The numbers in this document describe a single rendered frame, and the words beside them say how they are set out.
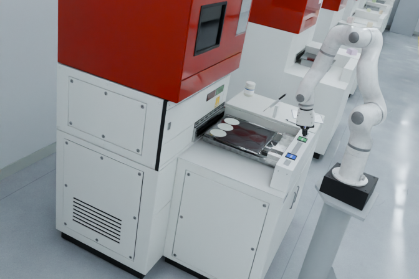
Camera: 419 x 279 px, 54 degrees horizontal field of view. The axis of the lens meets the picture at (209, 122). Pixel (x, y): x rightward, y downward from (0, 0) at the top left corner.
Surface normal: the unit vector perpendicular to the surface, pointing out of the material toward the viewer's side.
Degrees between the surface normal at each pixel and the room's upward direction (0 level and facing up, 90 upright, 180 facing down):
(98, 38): 90
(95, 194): 90
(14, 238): 0
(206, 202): 90
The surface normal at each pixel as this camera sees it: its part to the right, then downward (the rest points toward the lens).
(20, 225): 0.16, -0.89
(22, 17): 0.89, 0.32
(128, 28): -0.43, 0.33
